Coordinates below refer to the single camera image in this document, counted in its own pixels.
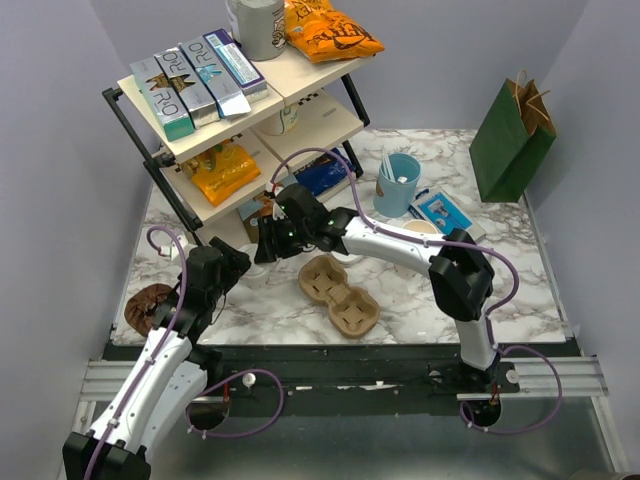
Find blue snack bag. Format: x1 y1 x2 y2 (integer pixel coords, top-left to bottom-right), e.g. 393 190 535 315
294 148 355 197

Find grey canister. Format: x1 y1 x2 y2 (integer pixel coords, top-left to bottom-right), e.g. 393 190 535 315
226 0 287 61

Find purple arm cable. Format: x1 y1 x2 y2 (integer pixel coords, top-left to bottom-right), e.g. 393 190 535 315
82 225 286 480
268 147 564 436

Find yellow snack bag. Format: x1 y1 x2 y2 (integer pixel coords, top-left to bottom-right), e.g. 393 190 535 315
180 140 261 207

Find purple white box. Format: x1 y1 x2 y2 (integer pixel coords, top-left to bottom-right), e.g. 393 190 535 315
203 29 269 103

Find orange chips bag top shelf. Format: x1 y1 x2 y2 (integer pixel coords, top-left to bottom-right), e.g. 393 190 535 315
284 1 385 64

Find white plastic lid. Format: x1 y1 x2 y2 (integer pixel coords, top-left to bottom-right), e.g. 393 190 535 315
239 243 267 278

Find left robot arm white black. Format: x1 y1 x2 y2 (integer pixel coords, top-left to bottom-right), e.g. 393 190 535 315
62 238 251 479

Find stack of white paper cups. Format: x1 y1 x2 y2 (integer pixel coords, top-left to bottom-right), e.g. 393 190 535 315
402 219 439 235

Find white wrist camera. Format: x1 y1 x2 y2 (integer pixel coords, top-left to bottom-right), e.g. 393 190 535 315
265 182 286 221
158 235 194 261

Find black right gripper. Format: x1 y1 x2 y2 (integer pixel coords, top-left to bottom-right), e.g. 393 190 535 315
252 214 311 266

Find teal RO box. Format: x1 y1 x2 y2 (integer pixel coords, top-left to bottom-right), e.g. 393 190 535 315
129 57 195 141

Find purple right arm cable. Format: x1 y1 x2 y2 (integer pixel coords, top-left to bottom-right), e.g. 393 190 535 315
268 147 564 436

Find green paper bag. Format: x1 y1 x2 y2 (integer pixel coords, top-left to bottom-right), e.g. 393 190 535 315
469 69 556 203

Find brown RO box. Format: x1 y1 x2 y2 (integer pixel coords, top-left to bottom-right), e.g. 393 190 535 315
154 47 220 129

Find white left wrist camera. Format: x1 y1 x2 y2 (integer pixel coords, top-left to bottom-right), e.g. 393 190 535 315
158 235 194 261

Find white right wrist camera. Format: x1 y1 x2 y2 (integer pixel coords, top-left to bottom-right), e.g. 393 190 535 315
265 182 286 221

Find blue RO box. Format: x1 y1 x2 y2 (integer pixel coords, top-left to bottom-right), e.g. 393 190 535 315
179 37 251 119

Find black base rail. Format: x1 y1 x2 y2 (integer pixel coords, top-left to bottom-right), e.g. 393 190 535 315
102 342 584 419

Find brown snack bag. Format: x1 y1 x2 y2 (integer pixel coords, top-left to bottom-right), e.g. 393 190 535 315
237 191 273 243

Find light blue cup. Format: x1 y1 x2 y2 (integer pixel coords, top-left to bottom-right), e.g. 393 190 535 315
373 153 421 218

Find black frame beige shelf rack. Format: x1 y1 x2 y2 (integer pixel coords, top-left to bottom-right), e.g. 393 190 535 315
102 47 370 246

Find white stirrers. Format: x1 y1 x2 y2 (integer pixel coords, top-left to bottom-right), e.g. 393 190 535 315
381 147 407 184

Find blue razor box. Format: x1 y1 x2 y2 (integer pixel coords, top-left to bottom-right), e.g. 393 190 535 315
408 187 486 243

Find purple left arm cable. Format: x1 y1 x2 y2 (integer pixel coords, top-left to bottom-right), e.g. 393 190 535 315
82 225 286 480

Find brown cardboard cup carrier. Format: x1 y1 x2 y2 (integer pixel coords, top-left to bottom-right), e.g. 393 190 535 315
298 255 380 339

